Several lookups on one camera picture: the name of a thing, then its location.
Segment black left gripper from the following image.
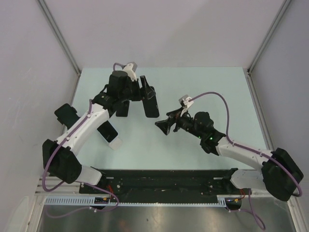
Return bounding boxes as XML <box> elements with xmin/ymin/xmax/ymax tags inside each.
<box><xmin>119</xmin><ymin>75</ymin><xmax>155</xmax><ymax>102</ymax></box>

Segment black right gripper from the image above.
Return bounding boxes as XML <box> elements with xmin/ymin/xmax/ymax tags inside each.
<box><xmin>155</xmin><ymin>106</ymin><xmax>204</xmax><ymax>139</ymax></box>

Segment black smartphone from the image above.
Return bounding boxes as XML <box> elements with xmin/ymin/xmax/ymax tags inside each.
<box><xmin>142</xmin><ymin>94</ymin><xmax>160</xmax><ymax>118</ymax></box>

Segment light blue cased smartphone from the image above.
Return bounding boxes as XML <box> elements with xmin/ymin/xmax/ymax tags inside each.
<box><xmin>97</xmin><ymin>121</ymin><xmax>118</xmax><ymax>143</ymax></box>

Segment black round-base phone holder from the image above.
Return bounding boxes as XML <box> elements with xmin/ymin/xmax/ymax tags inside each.
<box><xmin>54</xmin><ymin>103</ymin><xmax>80</xmax><ymax>129</ymax></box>

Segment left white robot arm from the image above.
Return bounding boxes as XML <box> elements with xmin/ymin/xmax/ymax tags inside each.
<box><xmin>42</xmin><ymin>71</ymin><xmax>159</xmax><ymax>193</ymax></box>

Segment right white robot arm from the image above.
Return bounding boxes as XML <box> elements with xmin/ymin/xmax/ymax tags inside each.
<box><xmin>155</xmin><ymin>109</ymin><xmax>304</xmax><ymax>202</ymax></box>

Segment white phone stand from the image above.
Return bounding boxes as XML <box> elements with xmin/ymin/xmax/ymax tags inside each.
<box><xmin>108</xmin><ymin>137</ymin><xmax>123</xmax><ymax>150</ymax></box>

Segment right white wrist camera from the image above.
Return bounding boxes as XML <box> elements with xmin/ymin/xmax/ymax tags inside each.
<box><xmin>179</xmin><ymin>95</ymin><xmax>194</xmax><ymax>116</ymax></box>

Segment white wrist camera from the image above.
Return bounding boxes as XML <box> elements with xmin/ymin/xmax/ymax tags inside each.
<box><xmin>122</xmin><ymin>62</ymin><xmax>138</xmax><ymax>82</ymax></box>
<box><xmin>179</xmin><ymin>95</ymin><xmax>194</xmax><ymax>116</ymax></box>

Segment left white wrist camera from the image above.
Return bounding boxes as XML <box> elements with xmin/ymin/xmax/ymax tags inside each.
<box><xmin>122</xmin><ymin>62</ymin><xmax>138</xmax><ymax>82</ymax></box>

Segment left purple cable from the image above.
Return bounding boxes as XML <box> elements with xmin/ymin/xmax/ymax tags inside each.
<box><xmin>42</xmin><ymin>62</ymin><xmax>126</xmax><ymax>193</ymax></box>

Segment purple cable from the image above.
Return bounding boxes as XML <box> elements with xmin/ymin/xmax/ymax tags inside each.
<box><xmin>189</xmin><ymin>91</ymin><xmax>303</xmax><ymax>197</ymax></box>
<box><xmin>42</xmin><ymin>62</ymin><xmax>126</xmax><ymax>193</ymax></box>

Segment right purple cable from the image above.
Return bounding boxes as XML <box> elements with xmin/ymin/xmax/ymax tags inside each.
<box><xmin>189</xmin><ymin>91</ymin><xmax>303</xmax><ymax>197</ymax></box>

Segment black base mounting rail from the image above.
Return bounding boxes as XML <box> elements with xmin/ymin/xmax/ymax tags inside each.
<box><xmin>79</xmin><ymin>169</ymin><xmax>242</xmax><ymax>203</ymax></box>

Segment right aluminium corner post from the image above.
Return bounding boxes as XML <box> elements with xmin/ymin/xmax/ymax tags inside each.
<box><xmin>247</xmin><ymin>0</ymin><xmax>294</xmax><ymax>73</ymax></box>

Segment aluminium corner post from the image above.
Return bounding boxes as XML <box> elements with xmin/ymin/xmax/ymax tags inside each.
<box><xmin>247</xmin><ymin>0</ymin><xmax>294</xmax><ymax>73</ymax></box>
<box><xmin>36</xmin><ymin>0</ymin><xmax>81</xmax><ymax>77</ymax></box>

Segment left aluminium corner post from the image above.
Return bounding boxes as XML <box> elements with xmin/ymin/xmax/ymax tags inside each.
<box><xmin>36</xmin><ymin>0</ymin><xmax>81</xmax><ymax>77</ymax></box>

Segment white slotted cable duct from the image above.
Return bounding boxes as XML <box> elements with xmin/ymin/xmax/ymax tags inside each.
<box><xmin>44</xmin><ymin>195</ymin><xmax>229</xmax><ymax>207</ymax></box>

